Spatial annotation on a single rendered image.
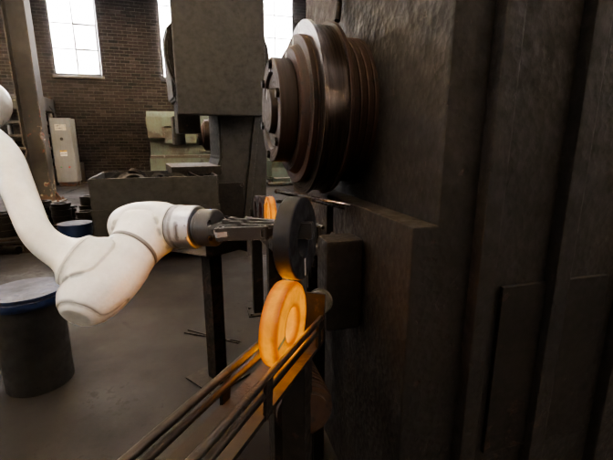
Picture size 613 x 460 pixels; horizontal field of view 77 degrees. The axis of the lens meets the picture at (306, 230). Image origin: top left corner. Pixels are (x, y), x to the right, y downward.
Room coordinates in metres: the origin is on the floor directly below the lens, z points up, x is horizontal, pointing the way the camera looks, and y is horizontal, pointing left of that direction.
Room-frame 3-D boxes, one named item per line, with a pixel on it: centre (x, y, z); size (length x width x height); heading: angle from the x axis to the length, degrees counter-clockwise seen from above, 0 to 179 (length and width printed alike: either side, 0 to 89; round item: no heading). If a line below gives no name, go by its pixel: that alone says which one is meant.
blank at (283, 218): (0.70, 0.02, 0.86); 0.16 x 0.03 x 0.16; 161
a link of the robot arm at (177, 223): (0.77, 0.24, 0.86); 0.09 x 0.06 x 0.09; 161
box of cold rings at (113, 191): (3.62, 1.40, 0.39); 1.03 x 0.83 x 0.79; 110
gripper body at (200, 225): (0.75, 0.17, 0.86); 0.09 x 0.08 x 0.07; 71
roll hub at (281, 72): (1.14, 0.08, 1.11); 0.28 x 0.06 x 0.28; 16
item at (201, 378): (1.56, 0.41, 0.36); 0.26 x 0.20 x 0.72; 51
